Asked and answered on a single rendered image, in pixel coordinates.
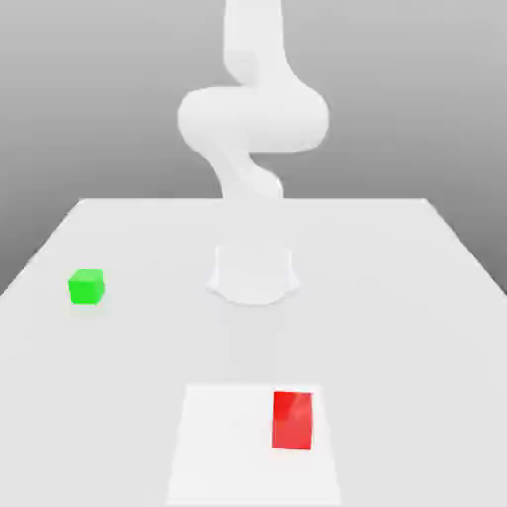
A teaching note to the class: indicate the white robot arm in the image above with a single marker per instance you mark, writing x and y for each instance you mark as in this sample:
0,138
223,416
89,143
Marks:
253,119

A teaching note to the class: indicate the small green cube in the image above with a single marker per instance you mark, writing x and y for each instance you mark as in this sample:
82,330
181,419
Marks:
86,287

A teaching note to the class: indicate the small red cube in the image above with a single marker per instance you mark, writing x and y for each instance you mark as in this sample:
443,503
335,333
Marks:
292,420

